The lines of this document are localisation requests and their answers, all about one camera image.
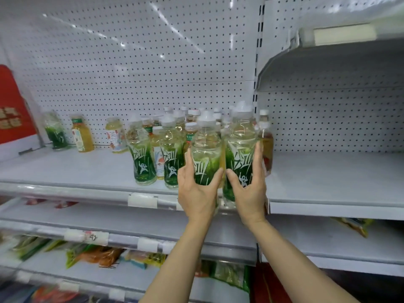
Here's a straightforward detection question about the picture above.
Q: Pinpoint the white slotted shelf upright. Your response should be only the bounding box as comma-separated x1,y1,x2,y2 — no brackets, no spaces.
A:
252,0,266,106

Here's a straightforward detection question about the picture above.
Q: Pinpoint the white pegboard back panel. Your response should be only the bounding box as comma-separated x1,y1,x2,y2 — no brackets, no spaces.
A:
0,0,264,149
255,0,404,154

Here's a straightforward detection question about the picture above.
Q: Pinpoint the yellow and teal snack packet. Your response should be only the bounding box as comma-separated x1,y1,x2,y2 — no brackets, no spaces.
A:
124,250,167,270

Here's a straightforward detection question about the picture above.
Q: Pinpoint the red sign board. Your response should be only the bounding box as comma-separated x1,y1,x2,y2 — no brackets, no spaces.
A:
0,64,38,145

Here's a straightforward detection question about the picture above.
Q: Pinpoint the orange snack packet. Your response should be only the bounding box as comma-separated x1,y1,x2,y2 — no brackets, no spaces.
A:
66,244,124,269

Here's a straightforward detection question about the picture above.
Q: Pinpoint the pale drink bottle white label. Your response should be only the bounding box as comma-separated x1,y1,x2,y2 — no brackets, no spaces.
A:
105,117,128,154

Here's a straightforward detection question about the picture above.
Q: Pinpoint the pale yellow shelf label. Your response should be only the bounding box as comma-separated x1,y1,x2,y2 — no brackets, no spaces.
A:
313,23,378,47

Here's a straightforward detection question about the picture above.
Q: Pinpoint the person's left hand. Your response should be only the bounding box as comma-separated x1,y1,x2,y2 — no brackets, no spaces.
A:
177,148,225,225

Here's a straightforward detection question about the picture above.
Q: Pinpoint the green label drink bottle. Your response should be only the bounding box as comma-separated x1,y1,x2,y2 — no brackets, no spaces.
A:
126,115,158,186
159,115,186,189
222,102,260,203
190,110,223,187
42,110,69,151

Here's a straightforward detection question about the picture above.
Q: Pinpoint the group of white capped bottles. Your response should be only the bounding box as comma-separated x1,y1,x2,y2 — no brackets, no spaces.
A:
140,105,236,181

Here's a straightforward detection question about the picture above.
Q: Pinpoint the clear green snack packet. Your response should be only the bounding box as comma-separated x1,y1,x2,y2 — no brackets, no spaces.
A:
209,260,250,293

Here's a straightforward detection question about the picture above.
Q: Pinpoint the person's left forearm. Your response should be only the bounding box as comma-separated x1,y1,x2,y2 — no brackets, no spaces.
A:
140,218,216,303

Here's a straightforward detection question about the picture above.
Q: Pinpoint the yellow tea bottle green cap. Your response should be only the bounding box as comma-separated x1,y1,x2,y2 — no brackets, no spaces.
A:
70,114,95,153

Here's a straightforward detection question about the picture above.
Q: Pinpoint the amber drink bottle white cap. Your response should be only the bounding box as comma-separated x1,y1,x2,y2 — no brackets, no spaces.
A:
258,109,274,178

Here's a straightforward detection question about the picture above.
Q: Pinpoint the white price tag with handwriting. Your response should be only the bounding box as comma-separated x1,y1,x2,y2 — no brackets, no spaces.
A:
84,231,110,247

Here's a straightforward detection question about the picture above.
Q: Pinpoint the red box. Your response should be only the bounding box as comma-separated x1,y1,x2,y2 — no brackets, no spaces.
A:
250,263,292,303

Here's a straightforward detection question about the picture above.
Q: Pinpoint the person's right forearm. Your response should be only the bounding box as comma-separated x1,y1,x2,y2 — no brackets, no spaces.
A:
248,218,361,303

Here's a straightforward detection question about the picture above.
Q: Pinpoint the person's right hand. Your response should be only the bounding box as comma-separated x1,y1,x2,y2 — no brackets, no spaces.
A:
226,141,269,228

